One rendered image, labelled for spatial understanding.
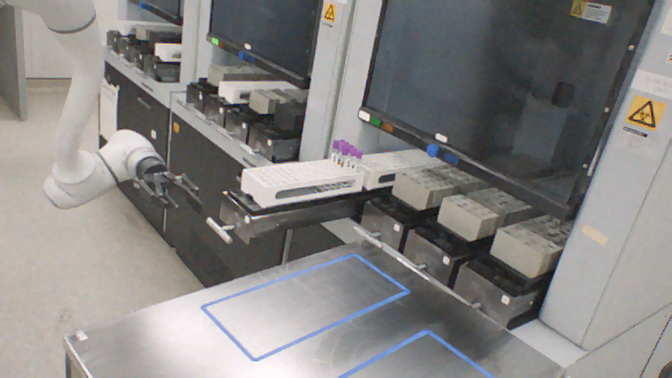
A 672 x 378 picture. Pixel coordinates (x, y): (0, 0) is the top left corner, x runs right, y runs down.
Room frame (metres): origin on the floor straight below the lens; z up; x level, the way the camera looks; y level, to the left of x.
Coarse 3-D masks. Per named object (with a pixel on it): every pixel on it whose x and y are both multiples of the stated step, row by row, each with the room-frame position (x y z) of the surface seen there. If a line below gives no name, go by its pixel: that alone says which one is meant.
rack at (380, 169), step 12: (372, 156) 1.42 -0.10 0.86; (384, 156) 1.44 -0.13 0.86; (396, 156) 1.46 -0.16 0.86; (408, 156) 1.48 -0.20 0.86; (420, 156) 1.50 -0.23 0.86; (360, 168) 1.33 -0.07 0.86; (372, 168) 1.33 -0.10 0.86; (384, 168) 1.35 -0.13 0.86; (396, 168) 1.36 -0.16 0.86; (408, 168) 1.39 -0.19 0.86; (420, 168) 1.42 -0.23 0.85; (432, 168) 1.52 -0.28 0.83; (372, 180) 1.31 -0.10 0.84; (384, 180) 1.41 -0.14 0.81
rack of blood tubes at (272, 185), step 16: (256, 176) 1.14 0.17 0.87; (272, 176) 1.16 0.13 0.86; (288, 176) 1.17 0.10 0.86; (304, 176) 1.19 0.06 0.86; (320, 176) 1.22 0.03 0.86; (336, 176) 1.23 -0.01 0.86; (352, 176) 1.26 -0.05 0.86; (256, 192) 1.11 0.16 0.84; (272, 192) 1.10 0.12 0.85; (288, 192) 1.21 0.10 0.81; (304, 192) 1.23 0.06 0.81; (320, 192) 1.24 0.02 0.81; (336, 192) 1.23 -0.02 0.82
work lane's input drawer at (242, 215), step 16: (224, 192) 1.15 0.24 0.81; (240, 192) 1.14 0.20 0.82; (368, 192) 1.29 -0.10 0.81; (224, 208) 1.14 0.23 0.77; (240, 208) 1.09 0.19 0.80; (256, 208) 1.08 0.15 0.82; (272, 208) 1.10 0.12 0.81; (288, 208) 1.13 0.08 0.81; (304, 208) 1.15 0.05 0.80; (320, 208) 1.18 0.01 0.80; (336, 208) 1.21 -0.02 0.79; (352, 208) 1.25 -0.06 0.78; (208, 224) 1.10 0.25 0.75; (240, 224) 1.08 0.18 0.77; (256, 224) 1.06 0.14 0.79; (272, 224) 1.09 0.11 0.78; (288, 224) 1.12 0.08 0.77; (304, 224) 1.15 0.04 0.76
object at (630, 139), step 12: (636, 96) 0.96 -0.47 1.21; (636, 108) 0.96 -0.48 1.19; (648, 108) 0.94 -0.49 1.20; (660, 108) 0.93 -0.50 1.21; (624, 120) 0.96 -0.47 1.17; (636, 120) 0.95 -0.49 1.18; (648, 120) 0.94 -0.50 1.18; (660, 120) 0.93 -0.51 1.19; (624, 132) 0.96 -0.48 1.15; (636, 132) 0.95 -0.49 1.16; (648, 132) 0.93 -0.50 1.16; (624, 144) 0.95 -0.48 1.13; (636, 144) 0.94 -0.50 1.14; (648, 144) 0.93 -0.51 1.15; (660, 144) 0.91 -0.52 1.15; (648, 156) 0.92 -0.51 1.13; (588, 228) 0.95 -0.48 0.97; (600, 240) 0.93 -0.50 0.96
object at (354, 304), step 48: (240, 288) 0.77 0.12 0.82; (288, 288) 0.80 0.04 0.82; (336, 288) 0.82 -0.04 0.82; (384, 288) 0.85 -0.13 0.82; (432, 288) 0.88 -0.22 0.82; (96, 336) 0.60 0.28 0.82; (144, 336) 0.62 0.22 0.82; (192, 336) 0.63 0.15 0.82; (240, 336) 0.65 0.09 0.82; (288, 336) 0.67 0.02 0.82; (336, 336) 0.69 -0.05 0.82; (384, 336) 0.72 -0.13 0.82; (432, 336) 0.74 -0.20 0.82; (480, 336) 0.76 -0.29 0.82
